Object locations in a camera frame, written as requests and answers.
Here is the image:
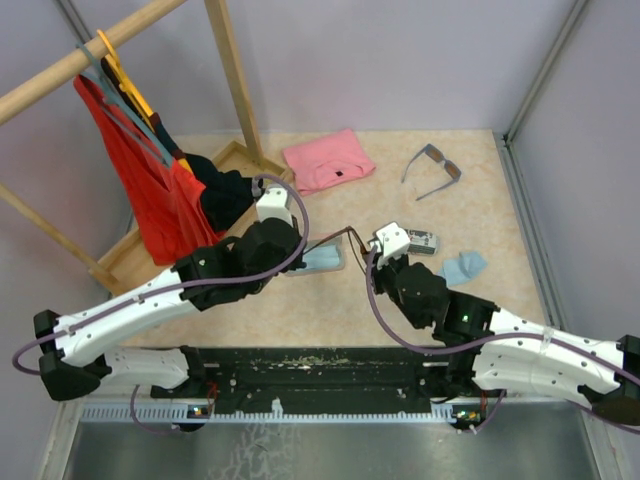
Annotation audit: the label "flag newspaper print glasses case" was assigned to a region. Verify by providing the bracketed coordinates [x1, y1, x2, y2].
[406, 229, 440, 256]

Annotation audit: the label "light blue cleaning cloth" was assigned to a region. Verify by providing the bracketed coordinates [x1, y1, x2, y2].
[303, 245, 343, 272]

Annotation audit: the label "pink glasses case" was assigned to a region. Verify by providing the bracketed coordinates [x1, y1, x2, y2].
[286, 236, 346, 276]

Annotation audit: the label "tortoiseshell brown sunglasses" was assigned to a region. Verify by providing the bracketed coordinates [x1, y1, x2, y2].
[319, 226, 369, 274]

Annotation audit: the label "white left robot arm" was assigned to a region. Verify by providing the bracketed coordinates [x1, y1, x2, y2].
[34, 218, 306, 401]

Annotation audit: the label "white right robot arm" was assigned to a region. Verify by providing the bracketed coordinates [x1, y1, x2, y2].
[365, 252, 639, 431]

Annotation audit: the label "dark navy garment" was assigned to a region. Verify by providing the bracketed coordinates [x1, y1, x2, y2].
[99, 57, 265, 234]

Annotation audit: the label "red hanging shirt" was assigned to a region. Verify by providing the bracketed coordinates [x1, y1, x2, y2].
[73, 75, 225, 265]

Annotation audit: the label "folded pink shirt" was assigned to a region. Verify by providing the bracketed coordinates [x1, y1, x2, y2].
[282, 129, 376, 196]

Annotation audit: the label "wooden clothes rack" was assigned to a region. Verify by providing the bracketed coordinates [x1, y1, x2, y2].
[0, 0, 295, 296]

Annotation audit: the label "grey blue hanger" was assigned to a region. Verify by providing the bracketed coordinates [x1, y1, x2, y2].
[76, 43, 174, 167]

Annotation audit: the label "yellow hanger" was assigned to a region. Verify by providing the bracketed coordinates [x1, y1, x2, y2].
[96, 29, 193, 173]

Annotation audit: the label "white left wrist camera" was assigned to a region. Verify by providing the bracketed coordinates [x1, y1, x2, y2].
[256, 185, 293, 226]

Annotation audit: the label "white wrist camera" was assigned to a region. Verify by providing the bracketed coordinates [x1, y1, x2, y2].
[369, 222, 410, 269]
[256, 185, 293, 226]

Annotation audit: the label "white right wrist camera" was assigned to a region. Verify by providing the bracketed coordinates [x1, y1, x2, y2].
[369, 222, 410, 269]

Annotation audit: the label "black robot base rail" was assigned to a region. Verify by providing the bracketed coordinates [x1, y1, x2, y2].
[151, 347, 503, 430]

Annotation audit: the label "grey blue frame sunglasses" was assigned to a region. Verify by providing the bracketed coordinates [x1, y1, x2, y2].
[401, 143, 463, 201]

